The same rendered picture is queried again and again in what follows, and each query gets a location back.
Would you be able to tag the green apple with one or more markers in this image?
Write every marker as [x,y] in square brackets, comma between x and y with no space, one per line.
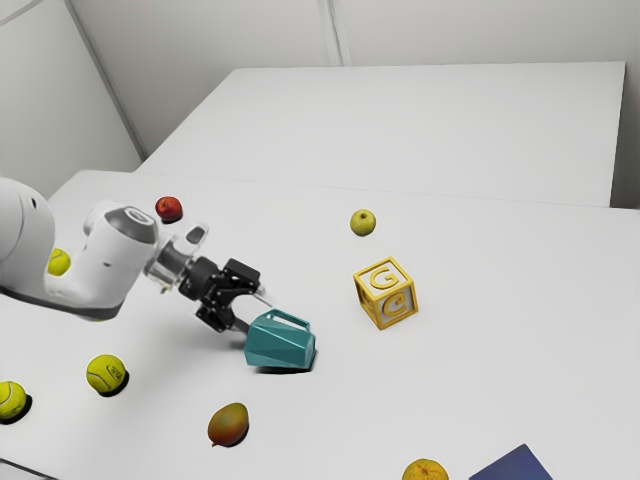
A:
[362,222]

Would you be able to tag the orange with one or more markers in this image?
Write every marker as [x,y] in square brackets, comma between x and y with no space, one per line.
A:
[425,471]

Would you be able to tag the yellow letter block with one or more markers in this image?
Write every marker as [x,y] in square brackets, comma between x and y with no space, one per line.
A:
[386,295]

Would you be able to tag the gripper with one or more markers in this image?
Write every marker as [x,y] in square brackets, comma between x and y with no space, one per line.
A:
[215,287]

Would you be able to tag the mango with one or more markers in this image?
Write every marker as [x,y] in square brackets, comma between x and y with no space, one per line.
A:
[228,424]

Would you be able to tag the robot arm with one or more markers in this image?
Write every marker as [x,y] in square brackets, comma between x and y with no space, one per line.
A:
[107,260]

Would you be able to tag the yellow tennis ball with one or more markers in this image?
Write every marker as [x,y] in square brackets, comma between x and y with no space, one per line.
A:
[11,400]
[105,373]
[59,262]

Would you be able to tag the red apple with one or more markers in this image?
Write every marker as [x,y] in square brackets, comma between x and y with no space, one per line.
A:
[168,207]

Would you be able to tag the teal faceted mug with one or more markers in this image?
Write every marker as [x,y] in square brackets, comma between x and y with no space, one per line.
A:
[280,345]

